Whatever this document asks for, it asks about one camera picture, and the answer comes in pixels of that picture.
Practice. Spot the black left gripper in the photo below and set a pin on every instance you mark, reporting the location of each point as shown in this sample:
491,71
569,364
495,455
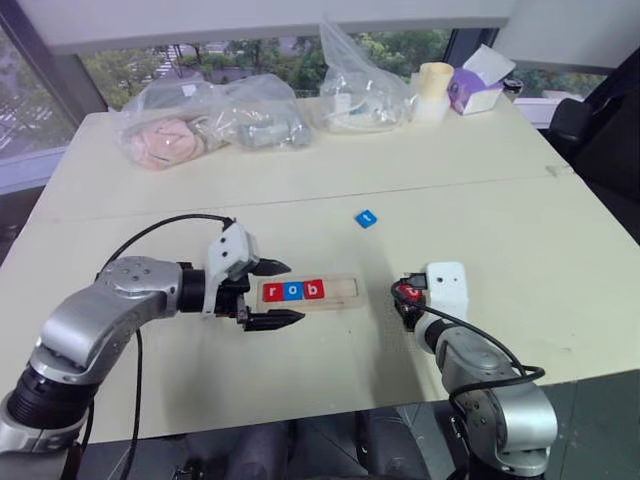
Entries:
235,305

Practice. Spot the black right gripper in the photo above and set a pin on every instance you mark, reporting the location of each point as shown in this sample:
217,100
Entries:
417,315

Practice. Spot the red letter o block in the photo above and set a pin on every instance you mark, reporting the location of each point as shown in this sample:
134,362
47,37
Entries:
412,294

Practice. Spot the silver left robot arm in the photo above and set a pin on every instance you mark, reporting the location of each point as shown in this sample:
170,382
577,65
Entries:
75,325

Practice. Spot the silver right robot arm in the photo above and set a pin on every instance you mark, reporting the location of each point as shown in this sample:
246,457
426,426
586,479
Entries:
500,400

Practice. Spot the red letter r block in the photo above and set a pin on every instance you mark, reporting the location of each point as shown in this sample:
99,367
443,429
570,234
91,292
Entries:
273,292

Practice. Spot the blue letter o block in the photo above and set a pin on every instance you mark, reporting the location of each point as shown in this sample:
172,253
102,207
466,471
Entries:
293,291

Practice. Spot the red letter b block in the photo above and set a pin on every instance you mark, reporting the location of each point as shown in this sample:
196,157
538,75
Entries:
313,290

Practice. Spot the wooden letter tray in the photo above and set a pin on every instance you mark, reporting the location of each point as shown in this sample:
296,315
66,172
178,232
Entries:
340,292

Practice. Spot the blue letter t block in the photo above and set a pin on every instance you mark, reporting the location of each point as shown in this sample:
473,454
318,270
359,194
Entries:
366,219

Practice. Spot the clear bag with grey items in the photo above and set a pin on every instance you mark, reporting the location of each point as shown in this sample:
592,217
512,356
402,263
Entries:
270,120

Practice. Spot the clear bag with pink items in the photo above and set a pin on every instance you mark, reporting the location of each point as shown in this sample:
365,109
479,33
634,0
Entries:
165,135

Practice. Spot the cream cylinder cup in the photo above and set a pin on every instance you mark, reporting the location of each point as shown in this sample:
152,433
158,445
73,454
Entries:
432,85

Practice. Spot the purple tissue box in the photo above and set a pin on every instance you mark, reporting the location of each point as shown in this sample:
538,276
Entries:
475,90

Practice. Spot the clear bag with white items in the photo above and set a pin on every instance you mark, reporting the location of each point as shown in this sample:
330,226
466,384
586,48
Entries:
360,85

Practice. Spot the small dark round object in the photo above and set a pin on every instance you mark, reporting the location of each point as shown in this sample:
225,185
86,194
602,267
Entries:
513,86

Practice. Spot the black chair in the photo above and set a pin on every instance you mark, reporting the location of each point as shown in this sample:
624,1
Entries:
600,140

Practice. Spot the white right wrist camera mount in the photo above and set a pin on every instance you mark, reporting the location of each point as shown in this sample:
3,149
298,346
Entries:
447,287

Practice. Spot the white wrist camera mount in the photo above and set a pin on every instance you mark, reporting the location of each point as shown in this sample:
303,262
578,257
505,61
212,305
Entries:
447,287
227,250

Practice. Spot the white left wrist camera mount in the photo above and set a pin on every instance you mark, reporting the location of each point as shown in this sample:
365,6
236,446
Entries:
227,250

